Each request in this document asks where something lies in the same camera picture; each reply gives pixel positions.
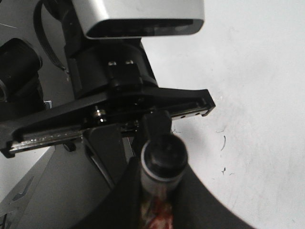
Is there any white whiteboard marker black tip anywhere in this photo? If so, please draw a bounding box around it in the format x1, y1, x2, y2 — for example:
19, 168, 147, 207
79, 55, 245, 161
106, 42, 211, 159
138, 134, 188, 229

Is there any large white whiteboard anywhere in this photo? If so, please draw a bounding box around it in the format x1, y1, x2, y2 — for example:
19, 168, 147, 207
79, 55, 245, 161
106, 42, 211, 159
142, 0, 305, 229

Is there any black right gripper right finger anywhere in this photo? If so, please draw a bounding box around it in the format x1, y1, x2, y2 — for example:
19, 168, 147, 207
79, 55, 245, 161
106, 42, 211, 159
173, 166, 250, 229

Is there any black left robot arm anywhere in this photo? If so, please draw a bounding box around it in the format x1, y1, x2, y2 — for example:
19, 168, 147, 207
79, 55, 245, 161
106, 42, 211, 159
0, 38, 215, 158

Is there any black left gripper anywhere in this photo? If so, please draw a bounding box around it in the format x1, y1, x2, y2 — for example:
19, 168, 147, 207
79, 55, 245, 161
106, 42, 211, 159
0, 39, 215, 190

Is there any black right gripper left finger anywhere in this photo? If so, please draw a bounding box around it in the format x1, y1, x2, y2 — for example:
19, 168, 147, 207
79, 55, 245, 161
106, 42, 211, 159
71, 157, 142, 229

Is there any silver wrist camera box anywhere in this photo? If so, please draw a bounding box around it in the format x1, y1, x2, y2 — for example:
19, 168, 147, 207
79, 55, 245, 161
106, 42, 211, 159
71, 0, 205, 40

